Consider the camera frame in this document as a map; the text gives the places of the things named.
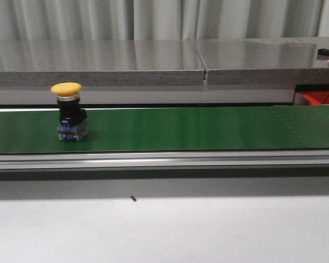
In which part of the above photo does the green conveyor belt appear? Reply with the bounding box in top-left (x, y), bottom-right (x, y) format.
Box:
top-left (0, 105), bottom-right (329, 154)

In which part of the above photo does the aluminium conveyor side rail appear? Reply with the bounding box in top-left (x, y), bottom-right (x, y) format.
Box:
top-left (0, 150), bottom-right (329, 170)

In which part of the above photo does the grey stone slab right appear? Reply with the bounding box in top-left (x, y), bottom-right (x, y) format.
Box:
top-left (196, 37), bottom-right (329, 85)

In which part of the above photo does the grey stone slab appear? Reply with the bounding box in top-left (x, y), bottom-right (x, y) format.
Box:
top-left (0, 40), bottom-right (205, 87)
top-left (196, 37), bottom-right (329, 85)

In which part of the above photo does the white curtain backdrop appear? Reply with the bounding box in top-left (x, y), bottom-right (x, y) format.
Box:
top-left (0, 1), bottom-right (329, 41)

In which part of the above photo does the small electronic sensor module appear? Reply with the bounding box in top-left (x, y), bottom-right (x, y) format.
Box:
top-left (316, 48), bottom-right (329, 62)

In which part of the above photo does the red plastic bin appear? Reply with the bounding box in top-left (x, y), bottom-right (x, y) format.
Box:
top-left (302, 91), bottom-right (329, 105)

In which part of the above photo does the grey stone slab left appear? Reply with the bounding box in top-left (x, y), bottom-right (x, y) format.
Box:
top-left (0, 40), bottom-right (205, 87)

